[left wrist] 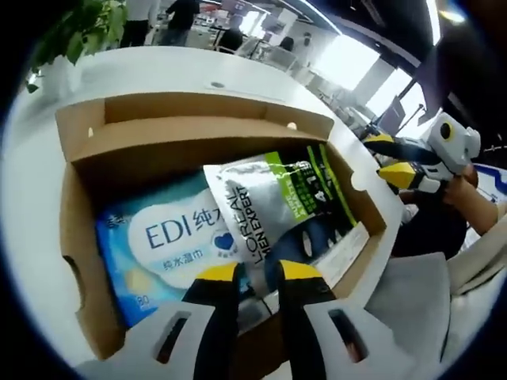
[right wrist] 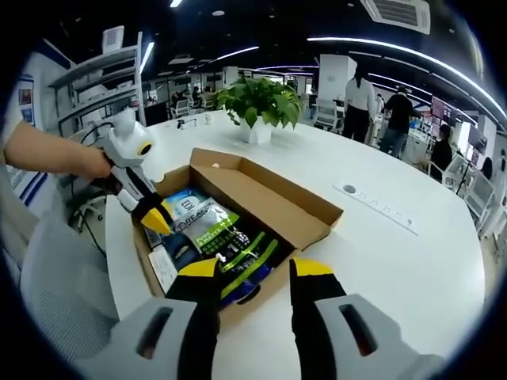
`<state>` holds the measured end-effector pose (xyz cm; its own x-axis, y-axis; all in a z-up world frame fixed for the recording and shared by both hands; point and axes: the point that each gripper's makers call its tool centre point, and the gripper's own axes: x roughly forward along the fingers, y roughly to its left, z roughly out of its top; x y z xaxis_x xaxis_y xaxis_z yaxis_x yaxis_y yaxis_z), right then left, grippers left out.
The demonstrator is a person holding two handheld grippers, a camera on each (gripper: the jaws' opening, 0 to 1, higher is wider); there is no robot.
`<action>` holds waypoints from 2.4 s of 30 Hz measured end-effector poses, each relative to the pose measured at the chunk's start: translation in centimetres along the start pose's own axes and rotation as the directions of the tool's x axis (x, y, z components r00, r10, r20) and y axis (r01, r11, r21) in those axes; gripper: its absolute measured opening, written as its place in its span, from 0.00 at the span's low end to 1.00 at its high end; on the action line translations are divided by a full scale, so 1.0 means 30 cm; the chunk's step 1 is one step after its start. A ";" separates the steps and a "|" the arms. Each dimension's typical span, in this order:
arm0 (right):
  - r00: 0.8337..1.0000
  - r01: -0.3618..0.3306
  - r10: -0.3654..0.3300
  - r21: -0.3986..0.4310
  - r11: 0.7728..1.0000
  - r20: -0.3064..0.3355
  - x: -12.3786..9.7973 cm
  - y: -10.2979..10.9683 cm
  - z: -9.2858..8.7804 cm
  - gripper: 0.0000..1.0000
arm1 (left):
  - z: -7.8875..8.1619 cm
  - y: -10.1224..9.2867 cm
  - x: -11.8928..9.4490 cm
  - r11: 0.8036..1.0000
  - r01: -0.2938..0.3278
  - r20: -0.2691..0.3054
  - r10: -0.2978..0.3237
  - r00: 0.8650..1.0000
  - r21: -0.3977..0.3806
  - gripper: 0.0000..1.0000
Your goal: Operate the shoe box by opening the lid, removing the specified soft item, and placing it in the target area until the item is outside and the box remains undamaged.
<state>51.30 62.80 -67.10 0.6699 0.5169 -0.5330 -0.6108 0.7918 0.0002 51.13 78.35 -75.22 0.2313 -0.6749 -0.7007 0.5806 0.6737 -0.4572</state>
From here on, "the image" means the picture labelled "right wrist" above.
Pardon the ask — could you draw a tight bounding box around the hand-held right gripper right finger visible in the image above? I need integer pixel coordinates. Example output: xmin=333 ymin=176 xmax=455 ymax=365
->
xmin=288 ymin=256 xmax=448 ymax=380

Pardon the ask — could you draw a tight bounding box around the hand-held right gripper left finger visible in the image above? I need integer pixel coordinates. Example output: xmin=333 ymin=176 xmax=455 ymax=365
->
xmin=74 ymin=259 xmax=221 ymax=380

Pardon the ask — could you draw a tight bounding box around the blue wipes pack soft item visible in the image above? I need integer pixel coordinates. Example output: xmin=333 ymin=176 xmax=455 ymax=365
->
xmin=161 ymin=188 xmax=213 ymax=225

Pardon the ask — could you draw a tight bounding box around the brown cardboard shoe box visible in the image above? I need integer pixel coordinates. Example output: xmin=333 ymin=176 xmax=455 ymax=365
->
xmin=132 ymin=146 xmax=345 ymax=330

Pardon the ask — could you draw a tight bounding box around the white box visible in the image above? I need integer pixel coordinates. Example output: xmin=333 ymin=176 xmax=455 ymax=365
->
xmin=101 ymin=25 xmax=126 ymax=53

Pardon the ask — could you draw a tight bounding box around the person's left hand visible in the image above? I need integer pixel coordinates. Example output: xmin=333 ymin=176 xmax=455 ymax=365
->
xmin=81 ymin=149 xmax=120 ymax=196

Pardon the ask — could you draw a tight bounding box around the small black packet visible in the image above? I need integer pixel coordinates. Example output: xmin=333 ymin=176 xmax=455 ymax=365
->
xmin=143 ymin=226 xmax=164 ymax=251

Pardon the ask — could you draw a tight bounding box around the dark blue pouch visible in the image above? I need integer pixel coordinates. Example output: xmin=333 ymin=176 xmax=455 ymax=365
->
xmin=162 ymin=232 xmax=200 ymax=263

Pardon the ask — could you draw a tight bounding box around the white paper card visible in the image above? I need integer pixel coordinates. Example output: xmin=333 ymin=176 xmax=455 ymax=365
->
xmin=147 ymin=249 xmax=179 ymax=295

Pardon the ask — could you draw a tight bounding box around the grey green pouch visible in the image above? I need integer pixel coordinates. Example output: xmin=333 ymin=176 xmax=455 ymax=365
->
xmin=184 ymin=200 xmax=243 ymax=260

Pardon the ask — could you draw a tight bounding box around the blue wet wipes pack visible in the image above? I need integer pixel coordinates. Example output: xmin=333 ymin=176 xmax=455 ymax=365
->
xmin=221 ymin=271 xmax=275 ymax=306

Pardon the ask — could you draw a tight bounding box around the black green pouch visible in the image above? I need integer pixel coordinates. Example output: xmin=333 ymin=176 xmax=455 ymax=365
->
xmin=200 ymin=227 xmax=295 ymax=301

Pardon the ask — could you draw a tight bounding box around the grey metal shelf rack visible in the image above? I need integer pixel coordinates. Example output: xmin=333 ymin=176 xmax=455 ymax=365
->
xmin=48 ymin=31 xmax=144 ymax=132

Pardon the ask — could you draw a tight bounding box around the grey office chair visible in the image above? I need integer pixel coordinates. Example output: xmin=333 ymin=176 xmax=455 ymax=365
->
xmin=19 ymin=213 xmax=120 ymax=358

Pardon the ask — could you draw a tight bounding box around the table socket strip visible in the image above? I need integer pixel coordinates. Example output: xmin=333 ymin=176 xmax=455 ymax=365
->
xmin=334 ymin=182 xmax=420 ymax=237

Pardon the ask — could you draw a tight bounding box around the potted green plant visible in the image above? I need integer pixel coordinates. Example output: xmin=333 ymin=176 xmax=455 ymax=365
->
xmin=215 ymin=76 xmax=304 ymax=144

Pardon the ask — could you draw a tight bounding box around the white office chair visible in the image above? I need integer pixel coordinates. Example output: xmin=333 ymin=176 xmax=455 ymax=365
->
xmin=314 ymin=98 xmax=345 ymax=132

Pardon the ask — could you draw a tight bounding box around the ceiling air conditioner vent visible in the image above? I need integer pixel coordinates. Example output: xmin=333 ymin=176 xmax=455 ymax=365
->
xmin=360 ymin=0 xmax=432 ymax=35

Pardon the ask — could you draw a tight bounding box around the red wall display screen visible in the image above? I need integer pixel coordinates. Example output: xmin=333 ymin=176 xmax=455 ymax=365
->
xmin=430 ymin=96 xmax=456 ymax=120

